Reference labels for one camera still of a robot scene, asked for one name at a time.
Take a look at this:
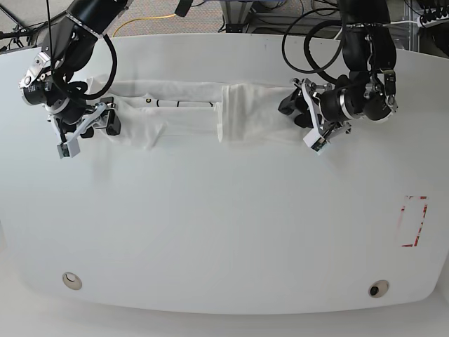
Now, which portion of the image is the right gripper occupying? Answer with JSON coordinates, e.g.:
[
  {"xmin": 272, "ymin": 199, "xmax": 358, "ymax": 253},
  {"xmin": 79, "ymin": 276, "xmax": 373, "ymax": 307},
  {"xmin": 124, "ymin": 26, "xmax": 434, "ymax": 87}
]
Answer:
[{"xmin": 48, "ymin": 96, "xmax": 121, "ymax": 143}]

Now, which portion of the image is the black tripod stand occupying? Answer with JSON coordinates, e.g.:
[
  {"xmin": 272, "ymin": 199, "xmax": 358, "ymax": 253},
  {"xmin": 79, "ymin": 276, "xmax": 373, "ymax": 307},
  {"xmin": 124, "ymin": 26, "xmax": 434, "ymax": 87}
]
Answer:
[{"xmin": 1, "ymin": 4, "xmax": 48, "ymax": 53}]

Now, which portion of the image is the white power strip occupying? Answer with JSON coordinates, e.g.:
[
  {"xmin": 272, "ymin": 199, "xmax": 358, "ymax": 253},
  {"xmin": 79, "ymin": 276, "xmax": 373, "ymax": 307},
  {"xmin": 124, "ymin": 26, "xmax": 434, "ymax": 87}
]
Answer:
[{"xmin": 417, "ymin": 6, "xmax": 448, "ymax": 28}]

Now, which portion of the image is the left table grommet hole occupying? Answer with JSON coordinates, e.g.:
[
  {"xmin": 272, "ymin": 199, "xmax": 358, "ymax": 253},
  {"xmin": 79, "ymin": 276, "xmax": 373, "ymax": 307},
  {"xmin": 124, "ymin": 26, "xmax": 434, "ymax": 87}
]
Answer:
[{"xmin": 62, "ymin": 272, "xmax": 83, "ymax": 291}]

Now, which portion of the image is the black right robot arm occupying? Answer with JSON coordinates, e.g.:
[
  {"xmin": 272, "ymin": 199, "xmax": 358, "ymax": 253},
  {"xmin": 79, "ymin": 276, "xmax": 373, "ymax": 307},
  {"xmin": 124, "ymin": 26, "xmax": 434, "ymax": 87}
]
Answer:
[{"xmin": 19, "ymin": 1, "xmax": 131, "ymax": 140}]

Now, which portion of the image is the table grommet hole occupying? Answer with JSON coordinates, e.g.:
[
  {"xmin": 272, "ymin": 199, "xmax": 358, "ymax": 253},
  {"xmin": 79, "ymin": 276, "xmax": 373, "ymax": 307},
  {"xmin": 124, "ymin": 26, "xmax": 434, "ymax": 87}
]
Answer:
[
  {"xmin": 62, "ymin": 272, "xmax": 83, "ymax": 291},
  {"xmin": 368, "ymin": 279, "xmax": 389, "ymax": 298}
]

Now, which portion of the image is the aluminium frame stand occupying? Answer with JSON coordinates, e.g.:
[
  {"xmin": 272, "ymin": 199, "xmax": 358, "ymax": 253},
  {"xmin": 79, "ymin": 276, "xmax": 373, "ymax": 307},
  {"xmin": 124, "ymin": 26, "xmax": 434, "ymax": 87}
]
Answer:
[{"xmin": 219, "ymin": 1, "xmax": 413, "ymax": 40}]

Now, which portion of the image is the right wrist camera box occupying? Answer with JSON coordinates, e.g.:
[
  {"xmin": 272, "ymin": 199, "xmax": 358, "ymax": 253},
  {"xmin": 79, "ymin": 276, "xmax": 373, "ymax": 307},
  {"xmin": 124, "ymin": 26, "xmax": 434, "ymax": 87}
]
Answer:
[{"xmin": 57, "ymin": 139, "xmax": 81, "ymax": 159}]

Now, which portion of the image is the yellow cable on floor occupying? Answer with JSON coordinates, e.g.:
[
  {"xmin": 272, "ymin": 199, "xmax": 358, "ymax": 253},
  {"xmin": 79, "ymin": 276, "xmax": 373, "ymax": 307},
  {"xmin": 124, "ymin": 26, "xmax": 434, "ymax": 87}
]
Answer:
[{"xmin": 112, "ymin": 13, "xmax": 176, "ymax": 38}]

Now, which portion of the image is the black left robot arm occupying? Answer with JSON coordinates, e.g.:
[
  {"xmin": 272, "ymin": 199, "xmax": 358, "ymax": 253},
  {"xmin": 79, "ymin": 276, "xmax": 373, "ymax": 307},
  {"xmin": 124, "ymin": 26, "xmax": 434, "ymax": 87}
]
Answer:
[{"xmin": 278, "ymin": 1, "xmax": 397, "ymax": 152}]

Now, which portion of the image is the red tape rectangle marking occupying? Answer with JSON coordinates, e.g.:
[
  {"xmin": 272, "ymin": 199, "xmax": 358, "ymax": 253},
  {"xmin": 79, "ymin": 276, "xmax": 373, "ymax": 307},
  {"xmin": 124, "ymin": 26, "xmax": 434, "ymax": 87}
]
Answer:
[{"xmin": 397, "ymin": 196, "xmax": 429, "ymax": 248}]

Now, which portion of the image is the white printed T-shirt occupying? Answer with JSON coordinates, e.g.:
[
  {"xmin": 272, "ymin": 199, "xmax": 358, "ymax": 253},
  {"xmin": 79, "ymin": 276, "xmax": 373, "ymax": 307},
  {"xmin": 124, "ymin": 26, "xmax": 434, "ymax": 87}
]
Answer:
[{"xmin": 106, "ymin": 80, "xmax": 307, "ymax": 150}]

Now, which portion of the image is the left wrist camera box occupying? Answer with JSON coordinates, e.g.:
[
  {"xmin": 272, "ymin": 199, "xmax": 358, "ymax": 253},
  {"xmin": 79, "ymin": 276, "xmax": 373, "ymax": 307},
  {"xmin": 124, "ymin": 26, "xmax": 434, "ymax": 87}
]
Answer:
[{"xmin": 303, "ymin": 131, "xmax": 328, "ymax": 154}]

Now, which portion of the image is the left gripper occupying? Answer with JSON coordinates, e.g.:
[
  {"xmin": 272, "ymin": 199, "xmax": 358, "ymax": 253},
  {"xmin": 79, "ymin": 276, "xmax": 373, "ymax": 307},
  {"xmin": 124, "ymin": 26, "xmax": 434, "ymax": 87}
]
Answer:
[{"xmin": 278, "ymin": 78, "xmax": 351, "ymax": 144}]

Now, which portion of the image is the right table grommet hole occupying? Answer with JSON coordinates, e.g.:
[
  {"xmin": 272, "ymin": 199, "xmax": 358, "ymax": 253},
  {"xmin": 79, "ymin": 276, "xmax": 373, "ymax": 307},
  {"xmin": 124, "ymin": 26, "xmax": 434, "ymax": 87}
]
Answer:
[{"xmin": 368, "ymin": 279, "xmax": 389, "ymax": 298}]

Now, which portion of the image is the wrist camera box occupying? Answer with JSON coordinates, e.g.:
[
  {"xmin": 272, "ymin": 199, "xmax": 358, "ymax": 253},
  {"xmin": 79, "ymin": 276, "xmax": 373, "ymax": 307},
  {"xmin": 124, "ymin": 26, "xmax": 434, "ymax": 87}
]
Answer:
[
  {"xmin": 303, "ymin": 131, "xmax": 328, "ymax": 154},
  {"xmin": 57, "ymin": 139, "xmax": 81, "ymax": 159}
]

